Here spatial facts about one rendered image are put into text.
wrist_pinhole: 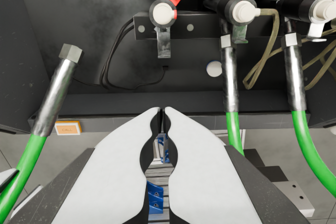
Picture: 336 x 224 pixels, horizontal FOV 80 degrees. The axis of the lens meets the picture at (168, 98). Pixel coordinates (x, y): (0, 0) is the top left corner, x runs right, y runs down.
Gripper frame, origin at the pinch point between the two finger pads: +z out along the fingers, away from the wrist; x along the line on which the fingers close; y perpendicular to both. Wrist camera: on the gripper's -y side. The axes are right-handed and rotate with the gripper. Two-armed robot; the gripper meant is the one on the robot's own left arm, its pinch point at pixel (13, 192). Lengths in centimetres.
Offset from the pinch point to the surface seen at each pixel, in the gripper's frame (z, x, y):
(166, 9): 19.7, 1.0, -6.7
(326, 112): 35.8, 33.8, 6.8
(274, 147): 90, 112, 122
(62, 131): 6.1, -6.9, 27.3
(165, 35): 19.5, 2.0, -3.8
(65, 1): 27.9, -23.1, 18.8
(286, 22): 31.2, 12.9, -5.3
